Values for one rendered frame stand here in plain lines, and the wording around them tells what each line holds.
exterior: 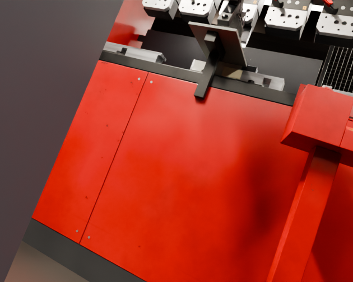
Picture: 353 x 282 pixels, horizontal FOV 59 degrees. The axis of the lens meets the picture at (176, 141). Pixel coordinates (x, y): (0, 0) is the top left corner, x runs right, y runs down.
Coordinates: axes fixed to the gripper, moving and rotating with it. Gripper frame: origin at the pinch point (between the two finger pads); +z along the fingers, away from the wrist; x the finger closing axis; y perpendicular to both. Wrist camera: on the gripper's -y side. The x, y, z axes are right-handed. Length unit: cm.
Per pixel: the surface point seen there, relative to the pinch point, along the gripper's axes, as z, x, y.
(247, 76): 9.2, -10.1, 1.1
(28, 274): 61, 29, -83
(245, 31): -4.9, -2.0, 15.8
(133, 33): 16, 86, 57
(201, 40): -3.9, 7.9, -7.2
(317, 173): 11, -44, -51
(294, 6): -16.0, -18.5, 21.0
